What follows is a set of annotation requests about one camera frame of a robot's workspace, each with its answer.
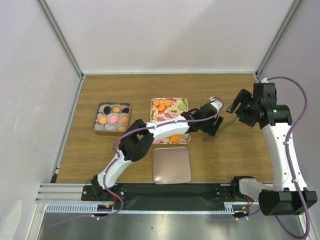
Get metal serving tongs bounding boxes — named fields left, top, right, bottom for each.
left=203, top=117, right=236, bottom=142

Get metal tin lid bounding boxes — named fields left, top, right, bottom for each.
left=152, top=146, right=192, bottom=185

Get orange cookie small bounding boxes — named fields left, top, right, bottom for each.
left=112, top=107, right=121, bottom=113

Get pink cookie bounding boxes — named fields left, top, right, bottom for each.
left=110, top=115, right=118, bottom=124

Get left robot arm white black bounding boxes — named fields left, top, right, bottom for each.
left=91, top=97, right=224, bottom=200

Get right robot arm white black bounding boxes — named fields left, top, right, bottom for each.
left=226, top=82, right=318, bottom=216

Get green cookie upper right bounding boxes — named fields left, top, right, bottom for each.
left=178, top=102, right=187, bottom=111

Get orange fish cookie bottom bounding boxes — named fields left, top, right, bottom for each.
left=170, top=135, right=181, bottom=143

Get brown cookie lower middle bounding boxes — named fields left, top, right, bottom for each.
left=158, top=104, right=166, bottom=112

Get floral rectangular tray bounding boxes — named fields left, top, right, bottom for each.
left=149, top=97, right=191, bottom=145

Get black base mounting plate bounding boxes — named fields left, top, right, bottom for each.
left=82, top=182, right=260, bottom=211

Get metal cookie tin box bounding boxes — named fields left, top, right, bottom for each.
left=92, top=102, right=132, bottom=136

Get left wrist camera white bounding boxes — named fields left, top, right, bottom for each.
left=209, top=96, right=223, bottom=110

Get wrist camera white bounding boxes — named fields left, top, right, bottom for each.
left=209, top=96, right=223, bottom=110
left=260, top=77, right=268, bottom=83

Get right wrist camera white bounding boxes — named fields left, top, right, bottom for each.
left=260, top=77, right=268, bottom=83

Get grey cable duct right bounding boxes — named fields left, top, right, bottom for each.
left=224, top=201, right=250, bottom=214

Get grey cable duct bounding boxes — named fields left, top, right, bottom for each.
left=224, top=201, right=250, bottom=214
left=46, top=203, right=115, bottom=214

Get aluminium frame post right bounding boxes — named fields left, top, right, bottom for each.
left=255, top=0, right=303, bottom=79

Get aluminium frame post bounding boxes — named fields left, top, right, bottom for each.
left=255, top=0, right=303, bottom=79
left=36, top=0, right=84, bottom=80

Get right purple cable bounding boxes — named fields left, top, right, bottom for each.
left=234, top=75, right=312, bottom=238

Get grey cable duct left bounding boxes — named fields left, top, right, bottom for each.
left=46, top=203, right=115, bottom=214

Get aluminium frame post left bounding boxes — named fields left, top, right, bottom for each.
left=36, top=0, right=84, bottom=80

